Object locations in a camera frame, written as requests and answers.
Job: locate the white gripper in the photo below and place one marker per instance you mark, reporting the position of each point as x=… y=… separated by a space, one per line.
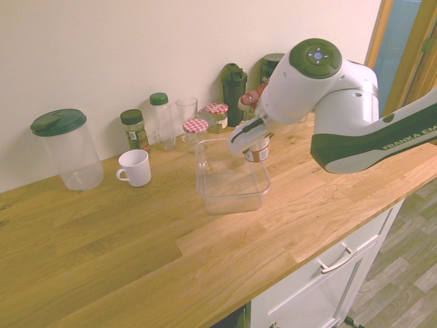
x=247 y=135

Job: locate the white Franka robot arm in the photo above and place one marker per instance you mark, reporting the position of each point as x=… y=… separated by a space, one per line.
x=345 y=112

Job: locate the clear plastic rectangular container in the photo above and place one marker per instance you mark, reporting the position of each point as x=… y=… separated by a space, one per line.
x=232 y=191

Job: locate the checkered-lid labelled glass jar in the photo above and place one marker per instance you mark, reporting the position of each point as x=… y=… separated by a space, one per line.
x=218 y=118

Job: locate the red-capped sauce bottle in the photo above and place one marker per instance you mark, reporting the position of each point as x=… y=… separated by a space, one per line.
x=252 y=96

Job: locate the dark green flip-lid shaker bottle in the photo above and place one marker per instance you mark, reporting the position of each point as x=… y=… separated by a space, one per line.
x=233 y=92

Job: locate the checkered-lid empty glass jar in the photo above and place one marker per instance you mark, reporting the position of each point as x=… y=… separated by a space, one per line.
x=195 y=127

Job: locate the dark green printed shaker bottle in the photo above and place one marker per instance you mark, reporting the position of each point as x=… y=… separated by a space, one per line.
x=268 y=73

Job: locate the clear drinking glass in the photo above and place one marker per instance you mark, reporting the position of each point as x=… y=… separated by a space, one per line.
x=186 y=107

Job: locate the clear green-capped bottle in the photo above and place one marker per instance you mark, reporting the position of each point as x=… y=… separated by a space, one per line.
x=164 y=123

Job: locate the dark-lidded spice jar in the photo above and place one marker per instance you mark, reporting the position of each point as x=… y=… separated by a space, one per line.
x=136 y=131

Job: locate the white ceramic mug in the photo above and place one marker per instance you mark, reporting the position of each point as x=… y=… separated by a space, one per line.
x=136 y=169

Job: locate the large clear green-lidded jar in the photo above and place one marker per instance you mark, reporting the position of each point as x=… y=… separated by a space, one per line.
x=73 y=153

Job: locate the wooden door frame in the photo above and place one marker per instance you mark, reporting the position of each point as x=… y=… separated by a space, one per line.
x=414 y=51

